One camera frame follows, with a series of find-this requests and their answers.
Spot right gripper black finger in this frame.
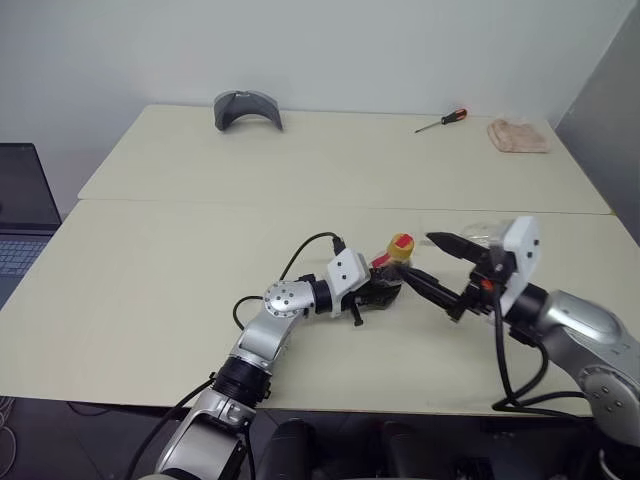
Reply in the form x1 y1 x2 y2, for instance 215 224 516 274
425 230 486 263
399 266 463 317

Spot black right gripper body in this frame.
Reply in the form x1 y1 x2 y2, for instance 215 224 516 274
447 244 517 324

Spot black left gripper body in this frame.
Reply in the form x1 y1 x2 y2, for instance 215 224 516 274
348 269 382 328

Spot clear bottle of brown drink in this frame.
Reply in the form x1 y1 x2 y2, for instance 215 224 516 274
369 249 414 289

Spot clear wine glass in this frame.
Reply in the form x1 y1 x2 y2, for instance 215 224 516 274
459 218 509 249

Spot beige crumpled cloth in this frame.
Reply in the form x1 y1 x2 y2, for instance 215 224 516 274
487 117 553 154

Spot red and black screwdriver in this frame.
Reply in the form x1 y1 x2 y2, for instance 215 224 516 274
413 107 469 134

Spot grey curved plastic cover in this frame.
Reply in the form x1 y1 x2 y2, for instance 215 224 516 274
213 89 286 133

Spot dark grey laptop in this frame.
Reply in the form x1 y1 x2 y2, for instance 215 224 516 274
0 143 64 309

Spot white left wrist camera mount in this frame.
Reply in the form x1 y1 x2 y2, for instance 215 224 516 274
327 251 372 320

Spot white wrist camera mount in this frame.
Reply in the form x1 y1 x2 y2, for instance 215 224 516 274
492 215 542 314
327 251 372 320

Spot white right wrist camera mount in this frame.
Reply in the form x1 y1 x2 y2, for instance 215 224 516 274
492 215 542 314

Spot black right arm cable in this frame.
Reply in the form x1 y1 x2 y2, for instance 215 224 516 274
491 259 594 419

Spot white cable bundle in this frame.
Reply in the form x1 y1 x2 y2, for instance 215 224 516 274
0 397 19 465

